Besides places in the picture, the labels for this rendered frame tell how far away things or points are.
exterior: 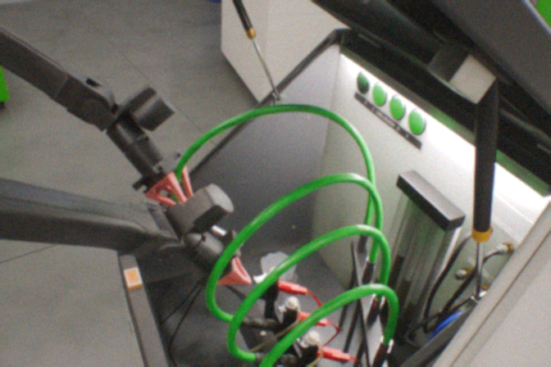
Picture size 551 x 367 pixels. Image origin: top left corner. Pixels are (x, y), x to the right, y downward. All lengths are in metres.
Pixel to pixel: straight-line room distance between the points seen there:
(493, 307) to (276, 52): 3.26
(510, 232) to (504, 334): 0.27
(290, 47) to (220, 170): 2.67
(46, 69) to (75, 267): 1.78
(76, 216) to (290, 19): 3.18
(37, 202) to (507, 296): 0.50
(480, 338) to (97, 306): 1.98
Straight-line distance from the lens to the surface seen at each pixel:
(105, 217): 0.60
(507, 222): 0.79
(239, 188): 1.15
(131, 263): 1.15
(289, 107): 0.77
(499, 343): 0.55
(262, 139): 1.10
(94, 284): 2.44
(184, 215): 0.74
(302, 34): 3.71
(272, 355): 0.63
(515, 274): 0.53
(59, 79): 0.85
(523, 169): 0.71
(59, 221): 0.55
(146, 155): 0.86
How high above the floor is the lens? 1.76
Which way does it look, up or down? 36 degrees down
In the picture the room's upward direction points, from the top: 6 degrees clockwise
